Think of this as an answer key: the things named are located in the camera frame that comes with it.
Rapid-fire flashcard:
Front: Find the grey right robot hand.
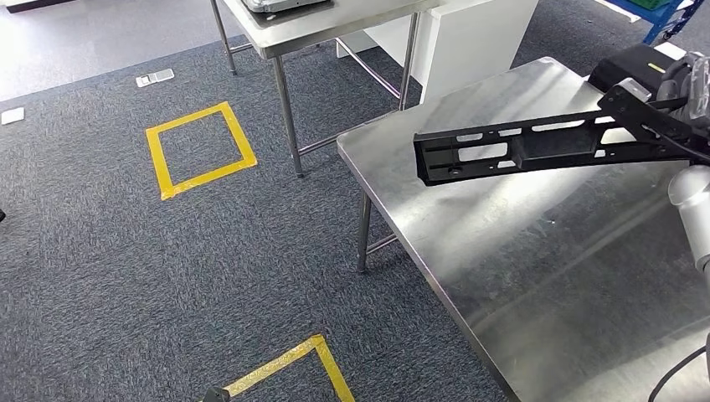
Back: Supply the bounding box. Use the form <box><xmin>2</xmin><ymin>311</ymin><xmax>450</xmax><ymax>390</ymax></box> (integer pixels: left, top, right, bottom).
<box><xmin>656</xmin><ymin>50</ymin><xmax>710</xmax><ymax>137</ymax></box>

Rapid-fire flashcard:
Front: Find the long black plastic part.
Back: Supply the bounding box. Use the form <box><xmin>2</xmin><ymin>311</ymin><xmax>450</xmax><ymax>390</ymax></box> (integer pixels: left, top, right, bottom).
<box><xmin>413</xmin><ymin>110</ymin><xmax>694</xmax><ymax>187</ymax></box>

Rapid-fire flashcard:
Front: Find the blue metal shelf rack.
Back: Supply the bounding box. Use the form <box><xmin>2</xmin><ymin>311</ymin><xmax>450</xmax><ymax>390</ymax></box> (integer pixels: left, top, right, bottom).
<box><xmin>607</xmin><ymin>0</ymin><xmax>710</xmax><ymax>45</ymax></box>

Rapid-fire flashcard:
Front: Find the stainless steel workbench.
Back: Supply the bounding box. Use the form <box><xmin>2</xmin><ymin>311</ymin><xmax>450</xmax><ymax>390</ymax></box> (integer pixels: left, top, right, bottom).
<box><xmin>337</xmin><ymin>56</ymin><xmax>710</xmax><ymax>402</ymax></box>

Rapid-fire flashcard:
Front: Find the black box with yellow label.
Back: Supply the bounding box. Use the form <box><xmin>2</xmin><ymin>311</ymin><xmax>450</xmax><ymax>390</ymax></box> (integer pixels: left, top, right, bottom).
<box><xmin>588</xmin><ymin>43</ymin><xmax>687</xmax><ymax>96</ymax></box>

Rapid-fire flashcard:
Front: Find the yellow floor tape square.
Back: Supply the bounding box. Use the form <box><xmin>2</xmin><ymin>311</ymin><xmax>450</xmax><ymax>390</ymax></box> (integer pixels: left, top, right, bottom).
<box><xmin>221</xmin><ymin>333</ymin><xmax>356</xmax><ymax>402</ymax></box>
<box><xmin>145</xmin><ymin>100</ymin><xmax>259</xmax><ymax>201</ymax></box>

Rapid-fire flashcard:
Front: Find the white cabinet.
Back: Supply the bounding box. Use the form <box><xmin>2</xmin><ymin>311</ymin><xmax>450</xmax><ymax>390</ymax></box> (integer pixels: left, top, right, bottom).
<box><xmin>335</xmin><ymin>0</ymin><xmax>539</xmax><ymax>105</ymax></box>

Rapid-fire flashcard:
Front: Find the stainless steel table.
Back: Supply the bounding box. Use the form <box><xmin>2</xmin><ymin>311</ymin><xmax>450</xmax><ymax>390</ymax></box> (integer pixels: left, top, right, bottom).
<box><xmin>209</xmin><ymin>0</ymin><xmax>445</xmax><ymax>180</ymax></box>

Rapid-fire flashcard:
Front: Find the grey metal plate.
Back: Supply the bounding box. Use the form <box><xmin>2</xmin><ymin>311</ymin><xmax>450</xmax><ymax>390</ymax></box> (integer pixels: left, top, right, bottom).
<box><xmin>241</xmin><ymin>0</ymin><xmax>329</xmax><ymax>14</ymax></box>

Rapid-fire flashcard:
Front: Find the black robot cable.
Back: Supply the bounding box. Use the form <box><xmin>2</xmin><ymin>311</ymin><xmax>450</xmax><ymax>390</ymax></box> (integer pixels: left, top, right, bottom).
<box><xmin>647</xmin><ymin>343</ymin><xmax>710</xmax><ymax>402</ymax></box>

